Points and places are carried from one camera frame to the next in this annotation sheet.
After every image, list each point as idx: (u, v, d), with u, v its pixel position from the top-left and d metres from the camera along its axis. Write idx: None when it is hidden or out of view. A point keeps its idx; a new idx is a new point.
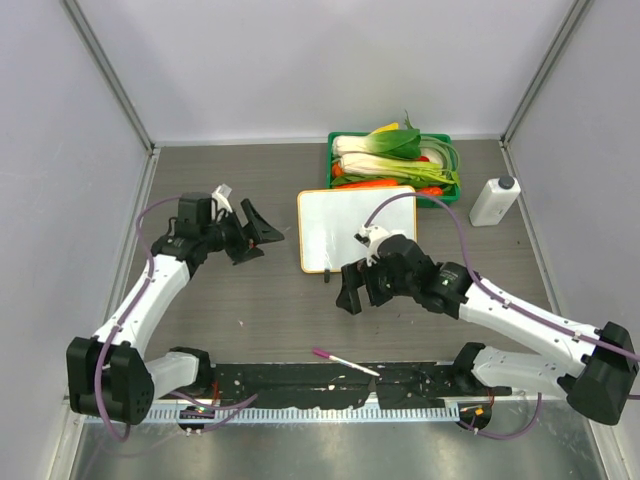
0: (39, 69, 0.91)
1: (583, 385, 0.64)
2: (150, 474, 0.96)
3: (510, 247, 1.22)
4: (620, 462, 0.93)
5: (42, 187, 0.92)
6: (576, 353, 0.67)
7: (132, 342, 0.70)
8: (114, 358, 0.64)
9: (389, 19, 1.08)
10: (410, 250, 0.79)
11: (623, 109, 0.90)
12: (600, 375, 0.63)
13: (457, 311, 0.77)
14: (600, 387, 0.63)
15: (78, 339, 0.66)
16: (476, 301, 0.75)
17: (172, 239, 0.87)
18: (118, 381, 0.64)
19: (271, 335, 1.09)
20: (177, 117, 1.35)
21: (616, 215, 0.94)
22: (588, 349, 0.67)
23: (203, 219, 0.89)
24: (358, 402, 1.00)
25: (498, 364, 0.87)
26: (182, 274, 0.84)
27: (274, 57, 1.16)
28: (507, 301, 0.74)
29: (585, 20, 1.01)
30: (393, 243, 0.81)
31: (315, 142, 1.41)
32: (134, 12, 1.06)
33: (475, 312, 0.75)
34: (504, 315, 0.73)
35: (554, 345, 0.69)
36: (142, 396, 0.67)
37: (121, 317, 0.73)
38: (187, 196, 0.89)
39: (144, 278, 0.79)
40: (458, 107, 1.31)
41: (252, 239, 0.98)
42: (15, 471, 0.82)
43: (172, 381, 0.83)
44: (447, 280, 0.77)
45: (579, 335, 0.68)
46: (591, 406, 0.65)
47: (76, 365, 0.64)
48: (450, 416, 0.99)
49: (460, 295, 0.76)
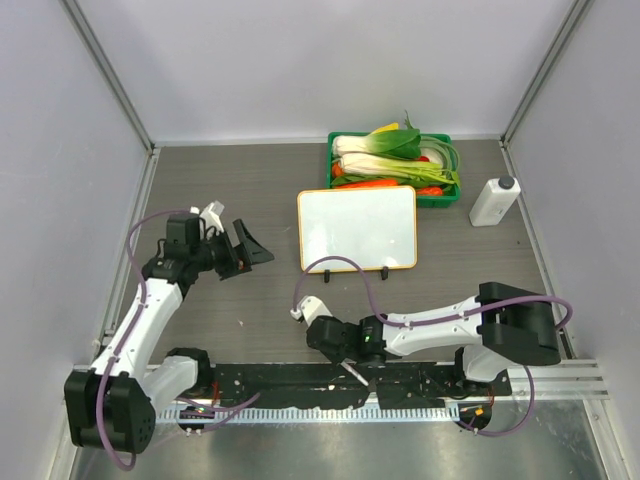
0: (37, 67, 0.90)
1: (501, 350, 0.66)
2: (150, 474, 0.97)
3: (509, 247, 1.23)
4: (620, 462, 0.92)
5: (42, 185, 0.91)
6: (472, 329, 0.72)
7: (131, 372, 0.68)
8: (115, 390, 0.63)
9: (389, 19, 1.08)
10: (329, 327, 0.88)
11: (624, 109, 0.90)
12: (499, 335, 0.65)
13: (394, 352, 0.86)
14: (508, 344, 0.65)
15: (74, 373, 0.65)
16: (393, 339, 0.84)
17: (162, 261, 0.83)
18: (120, 413, 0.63)
19: (271, 335, 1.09)
20: (178, 116, 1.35)
21: (616, 216, 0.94)
22: (477, 319, 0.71)
23: (192, 240, 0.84)
24: (358, 402, 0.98)
25: (476, 361, 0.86)
26: (174, 297, 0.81)
27: (275, 57, 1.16)
28: (408, 322, 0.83)
29: (585, 20, 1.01)
30: (314, 328, 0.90)
31: (315, 142, 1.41)
32: (133, 12, 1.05)
33: (401, 346, 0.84)
34: (416, 335, 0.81)
35: (456, 333, 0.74)
36: (143, 424, 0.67)
37: (116, 347, 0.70)
38: (174, 217, 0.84)
39: (137, 304, 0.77)
40: (458, 107, 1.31)
41: (242, 260, 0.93)
42: (15, 470, 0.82)
43: (172, 390, 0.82)
44: (368, 336, 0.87)
45: (464, 313, 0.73)
46: (527, 358, 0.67)
47: (75, 400, 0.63)
48: (450, 416, 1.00)
49: (382, 341, 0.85)
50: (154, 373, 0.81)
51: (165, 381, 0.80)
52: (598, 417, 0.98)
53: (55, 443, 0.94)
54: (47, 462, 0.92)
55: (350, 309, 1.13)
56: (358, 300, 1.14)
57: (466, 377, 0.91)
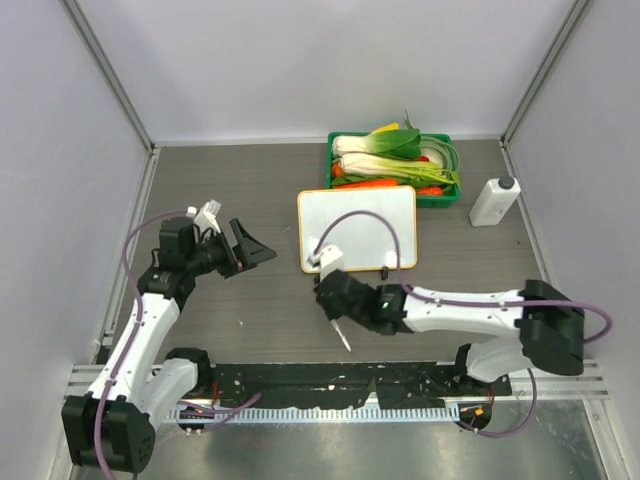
0: (38, 67, 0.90)
1: (530, 346, 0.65)
2: (150, 474, 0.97)
3: (509, 247, 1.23)
4: (620, 462, 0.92)
5: (42, 185, 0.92)
6: (509, 321, 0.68)
7: (128, 396, 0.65)
8: (112, 414, 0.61)
9: (389, 19, 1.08)
10: (351, 285, 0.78)
11: (623, 109, 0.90)
12: (536, 333, 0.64)
13: (407, 326, 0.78)
14: (539, 342, 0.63)
15: (70, 397, 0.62)
16: (414, 310, 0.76)
17: (156, 273, 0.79)
18: (118, 437, 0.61)
19: (271, 335, 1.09)
20: (178, 116, 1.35)
21: (616, 216, 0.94)
22: (517, 311, 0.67)
23: (186, 249, 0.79)
24: (358, 402, 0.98)
25: (484, 360, 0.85)
26: (171, 310, 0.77)
27: (275, 56, 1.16)
28: (438, 299, 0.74)
29: (584, 21, 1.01)
30: (332, 278, 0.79)
31: (315, 142, 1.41)
32: (133, 12, 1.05)
33: (418, 321, 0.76)
34: (442, 314, 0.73)
35: (490, 320, 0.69)
36: (143, 444, 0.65)
37: (113, 369, 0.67)
38: (166, 226, 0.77)
39: (133, 321, 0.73)
40: (458, 107, 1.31)
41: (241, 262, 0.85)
42: (15, 471, 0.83)
43: (169, 402, 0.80)
44: (387, 303, 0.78)
45: (504, 303, 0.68)
46: (551, 362, 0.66)
47: (72, 423, 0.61)
48: (450, 416, 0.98)
49: (401, 311, 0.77)
50: (150, 387, 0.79)
51: (161, 396, 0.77)
52: (598, 417, 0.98)
53: (55, 443, 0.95)
54: (47, 462, 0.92)
55: None
56: None
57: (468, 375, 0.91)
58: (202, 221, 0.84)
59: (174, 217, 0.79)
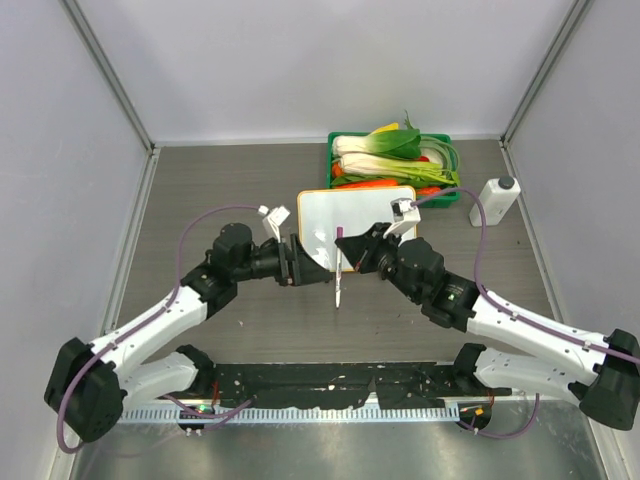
0: (37, 67, 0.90)
1: (597, 394, 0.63)
2: (150, 473, 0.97)
3: (509, 247, 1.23)
4: (620, 462, 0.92)
5: (42, 185, 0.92)
6: (588, 362, 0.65)
7: (116, 367, 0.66)
8: (95, 376, 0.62)
9: (389, 19, 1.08)
10: (437, 267, 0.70)
11: (624, 109, 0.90)
12: (614, 383, 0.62)
13: (465, 325, 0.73)
14: (614, 394, 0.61)
15: (75, 340, 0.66)
16: (484, 314, 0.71)
17: (205, 274, 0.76)
18: (86, 397, 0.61)
19: (272, 335, 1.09)
20: (178, 116, 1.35)
21: (615, 216, 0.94)
22: (599, 357, 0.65)
23: (238, 259, 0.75)
24: (358, 402, 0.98)
25: (506, 370, 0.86)
26: (197, 314, 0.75)
27: (275, 55, 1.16)
28: (514, 313, 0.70)
29: (585, 21, 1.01)
30: (416, 249, 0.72)
31: (315, 143, 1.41)
32: (134, 13, 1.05)
33: (481, 325, 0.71)
34: (515, 329, 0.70)
35: (565, 355, 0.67)
36: (105, 417, 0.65)
37: (121, 335, 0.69)
38: (224, 235, 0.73)
39: (162, 304, 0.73)
40: (458, 107, 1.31)
41: (291, 278, 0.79)
42: (14, 470, 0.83)
43: (156, 389, 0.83)
44: (453, 295, 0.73)
45: (589, 344, 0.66)
46: (603, 412, 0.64)
47: (64, 363, 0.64)
48: (450, 416, 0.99)
49: (468, 309, 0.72)
50: (144, 370, 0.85)
51: (146, 382, 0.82)
52: None
53: (54, 444, 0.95)
54: (46, 462, 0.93)
55: (350, 309, 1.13)
56: (359, 300, 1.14)
57: (474, 375, 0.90)
58: (267, 226, 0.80)
59: (238, 223, 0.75)
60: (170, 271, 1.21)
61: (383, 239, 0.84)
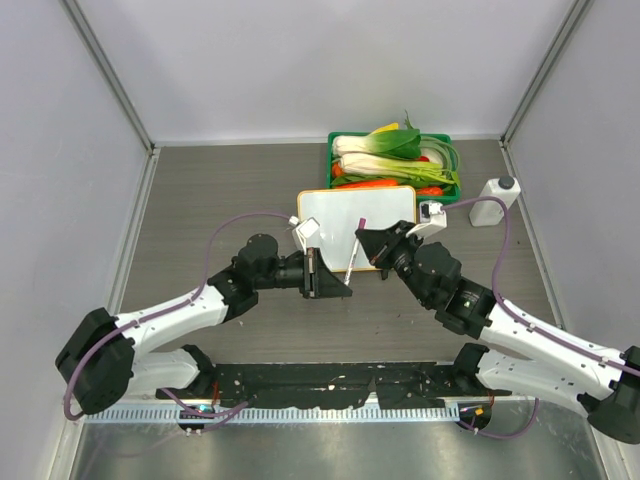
0: (37, 67, 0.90)
1: (609, 410, 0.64)
2: (150, 473, 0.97)
3: (509, 246, 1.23)
4: (620, 462, 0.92)
5: (42, 185, 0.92)
6: (604, 379, 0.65)
7: (136, 344, 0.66)
8: (113, 350, 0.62)
9: (389, 19, 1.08)
10: (453, 273, 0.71)
11: (624, 109, 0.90)
12: (628, 400, 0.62)
13: (479, 333, 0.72)
14: (628, 413, 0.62)
15: (102, 310, 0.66)
16: (500, 323, 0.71)
17: (231, 278, 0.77)
18: (97, 370, 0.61)
19: (271, 335, 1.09)
20: (178, 116, 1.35)
21: (615, 217, 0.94)
22: (616, 374, 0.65)
23: (263, 269, 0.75)
24: (358, 402, 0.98)
25: (507, 374, 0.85)
26: (217, 315, 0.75)
27: (275, 56, 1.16)
28: (531, 325, 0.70)
29: (584, 21, 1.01)
30: (434, 255, 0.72)
31: (315, 143, 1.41)
32: (133, 12, 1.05)
33: (496, 335, 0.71)
34: (530, 340, 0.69)
35: (581, 370, 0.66)
36: (110, 392, 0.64)
37: (145, 315, 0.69)
38: (251, 245, 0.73)
39: (186, 297, 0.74)
40: (458, 107, 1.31)
41: (311, 292, 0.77)
42: (15, 470, 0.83)
43: (158, 381, 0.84)
44: (469, 302, 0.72)
45: (607, 361, 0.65)
46: (614, 427, 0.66)
47: (84, 331, 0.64)
48: (450, 416, 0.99)
49: (483, 317, 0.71)
50: (151, 357, 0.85)
51: (152, 371, 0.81)
52: None
53: (55, 443, 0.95)
54: (47, 462, 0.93)
55: (350, 309, 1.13)
56: (359, 300, 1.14)
57: (475, 375, 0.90)
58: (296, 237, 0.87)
59: (266, 235, 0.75)
60: (170, 271, 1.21)
61: (405, 236, 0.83)
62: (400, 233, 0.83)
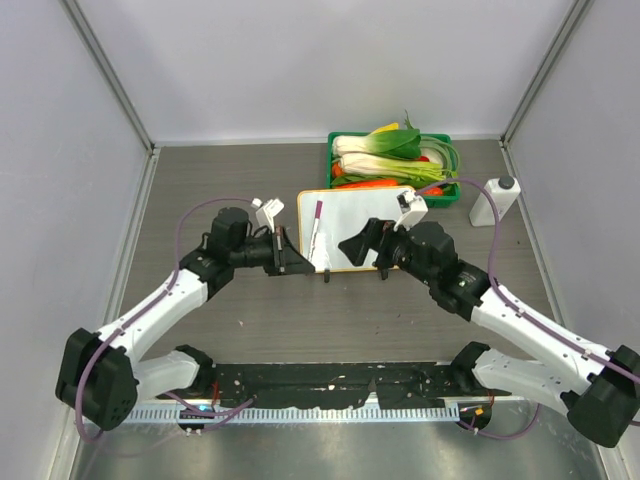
0: (37, 67, 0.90)
1: (587, 404, 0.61)
2: (150, 473, 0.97)
3: (509, 246, 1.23)
4: (620, 462, 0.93)
5: (42, 185, 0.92)
6: (583, 370, 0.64)
7: (128, 350, 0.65)
8: (108, 361, 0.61)
9: (389, 19, 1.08)
10: (444, 247, 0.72)
11: (624, 109, 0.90)
12: (605, 395, 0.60)
13: (470, 314, 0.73)
14: (603, 407, 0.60)
15: (82, 329, 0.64)
16: (490, 306, 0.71)
17: (201, 256, 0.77)
18: (100, 389, 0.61)
19: (272, 335, 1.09)
20: (179, 116, 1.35)
21: (615, 217, 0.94)
22: (596, 368, 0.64)
23: (235, 240, 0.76)
24: (358, 402, 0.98)
25: (502, 370, 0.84)
26: (199, 295, 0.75)
27: (275, 55, 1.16)
28: (521, 310, 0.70)
29: (584, 21, 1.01)
30: (430, 230, 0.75)
31: (315, 143, 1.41)
32: (133, 12, 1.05)
33: (486, 316, 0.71)
34: (517, 324, 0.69)
35: (562, 360, 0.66)
36: (121, 405, 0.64)
37: (127, 320, 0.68)
38: (222, 215, 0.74)
39: (162, 288, 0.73)
40: (458, 108, 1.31)
41: (281, 268, 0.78)
42: (15, 470, 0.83)
43: (162, 383, 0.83)
44: (464, 282, 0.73)
45: (589, 353, 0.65)
46: (593, 427, 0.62)
47: (71, 356, 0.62)
48: (450, 416, 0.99)
49: (476, 297, 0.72)
50: (148, 366, 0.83)
51: (155, 375, 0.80)
52: None
53: (55, 443, 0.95)
54: (47, 462, 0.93)
55: (350, 309, 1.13)
56: (359, 300, 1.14)
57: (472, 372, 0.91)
58: (260, 217, 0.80)
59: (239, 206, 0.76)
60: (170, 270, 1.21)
61: (393, 231, 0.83)
62: (388, 229, 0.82)
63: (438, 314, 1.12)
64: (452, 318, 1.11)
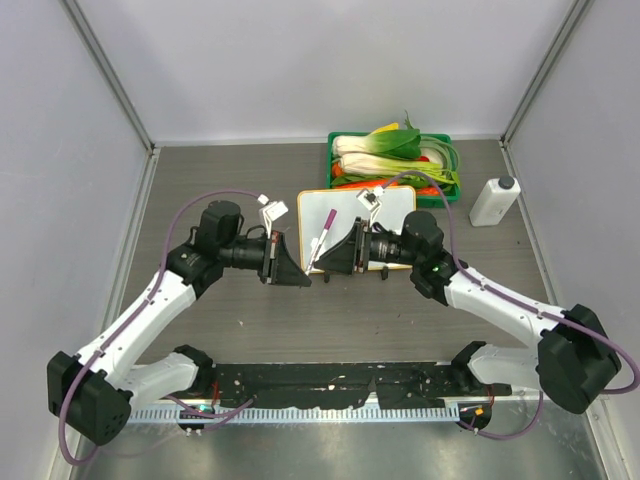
0: (38, 66, 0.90)
1: (545, 360, 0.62)
2: (150, 473, 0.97)
3: (509, 246, 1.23)
4: (620, 462, 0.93)
5: (42, 185, 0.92)
6: (537, 327, 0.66)
7: (108, 373, 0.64)
8: (88, 384, 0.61)
9: (389, 19, 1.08)
10: (435, 241, 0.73)
11: (624, 109, 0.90)
12: (558, 348, 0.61)
13: (444, 296, 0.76)
14: (557, 359, 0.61)
15: (63, 352, 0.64)
16: (457, 283, 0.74)
17: (186, 253, 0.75)
18: (86, 410, 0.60)
19: (272, 335, 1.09)
20: (179, 117, 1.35)
21: (615, 217, 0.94)
22: (549, 324, 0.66)
23: (224, 236, 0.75)
24: (358, 402, 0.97)
25: (492, 359, 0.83)
26: (185, 297, 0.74)
27: (276, 55, 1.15)
28: (484, 283, 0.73)
29: (584, 22, 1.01)
30: (423, 221, 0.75)
31: (316, 142, 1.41)
32: (133, 11, 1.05)
33: (457, 295, 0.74)
34: (480, 296, 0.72)
35: (520, 321, 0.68)
36: (110, 424, 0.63)
37: (107, 340, 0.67)
38: (213, 207, 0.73)
39: (144, 296, 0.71)
40: (458, 108, 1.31)
41: (269, 277, 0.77)
42: (15, 469, 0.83)
43: (156, 391, 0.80)
44: (438, 268, 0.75)
45: (542, 311, 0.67)
46: (555, 386, 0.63)
47: (54, 381, 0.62)
48: (450, 416, 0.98)
49: (445, 278, 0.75)
50: (140, 374, 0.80)
51: (150, 382, 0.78)
52: (598, 417, 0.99)
53: (55, 443, 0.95)
54: (47, 461, 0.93)
55: (350, 309, 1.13)
56: (359, 300, 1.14)
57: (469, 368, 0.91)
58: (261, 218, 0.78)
59: (231, 201, 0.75)
60: None
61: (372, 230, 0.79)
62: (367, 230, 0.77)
63: (438, 314, 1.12)
64: (452, 317, 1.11)
